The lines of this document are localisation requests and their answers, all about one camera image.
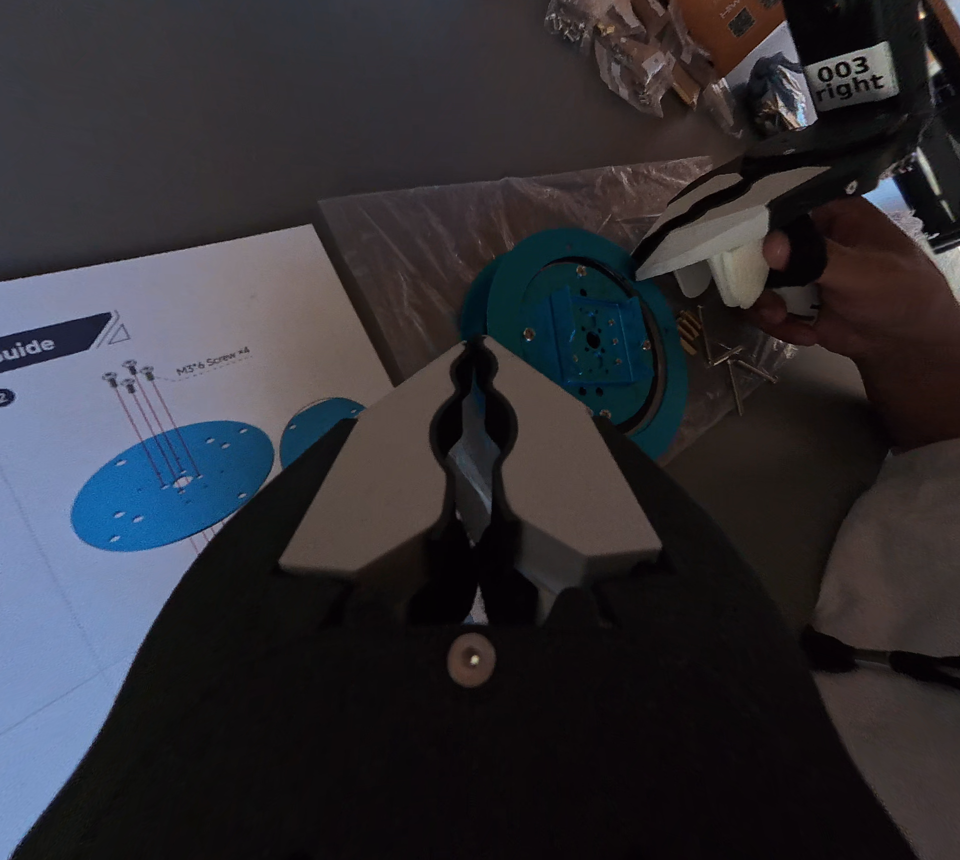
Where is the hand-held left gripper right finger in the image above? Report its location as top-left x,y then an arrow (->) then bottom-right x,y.
474,335 -> 663,624

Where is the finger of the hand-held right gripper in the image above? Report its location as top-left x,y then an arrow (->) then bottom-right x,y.
658,167 -> 830,236
633,194 -> 774,296

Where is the person's right hand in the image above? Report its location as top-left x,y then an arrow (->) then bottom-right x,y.
750,198 -> 960,453

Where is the assembly manual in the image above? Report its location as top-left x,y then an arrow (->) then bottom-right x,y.
0,224 -> 399,733

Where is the grey desk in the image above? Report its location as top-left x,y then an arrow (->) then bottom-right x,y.
0,0 -> 960,651

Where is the teal metal ring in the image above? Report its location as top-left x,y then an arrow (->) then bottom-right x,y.
457,251 -> 530,381
486,228 -> 690,462

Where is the pile of small hardware bags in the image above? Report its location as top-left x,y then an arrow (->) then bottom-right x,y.
540,0 -> 744,137

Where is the clear bag with dark parts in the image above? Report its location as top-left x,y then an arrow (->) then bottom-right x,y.
731,46 -> 815,137

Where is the black strap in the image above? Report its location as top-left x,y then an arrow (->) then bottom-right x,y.
801,629 -> 960,690

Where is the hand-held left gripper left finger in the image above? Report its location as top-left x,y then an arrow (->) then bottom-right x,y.
279,341 -> 481,624

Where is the round bearing with blue bracket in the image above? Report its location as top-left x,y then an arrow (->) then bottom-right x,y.
517,258 -> 670,437

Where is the large clear plastic bag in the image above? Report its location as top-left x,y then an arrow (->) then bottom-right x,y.
315,156 -> 796,546

